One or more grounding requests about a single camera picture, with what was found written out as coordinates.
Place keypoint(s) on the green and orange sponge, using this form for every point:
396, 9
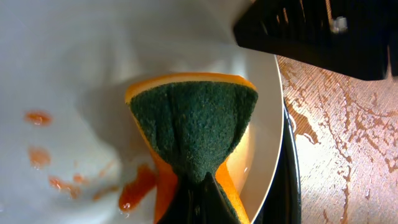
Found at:
191, 123

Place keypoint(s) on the grey-white plate with ketchup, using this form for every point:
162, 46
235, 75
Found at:
68, 141

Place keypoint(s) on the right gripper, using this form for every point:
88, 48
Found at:
357, 38

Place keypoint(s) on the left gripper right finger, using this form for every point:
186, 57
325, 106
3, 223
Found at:
212, 207

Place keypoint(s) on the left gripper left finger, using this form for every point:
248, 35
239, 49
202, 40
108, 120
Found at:
182, 208

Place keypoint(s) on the round black serving tray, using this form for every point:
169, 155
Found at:
283, 203

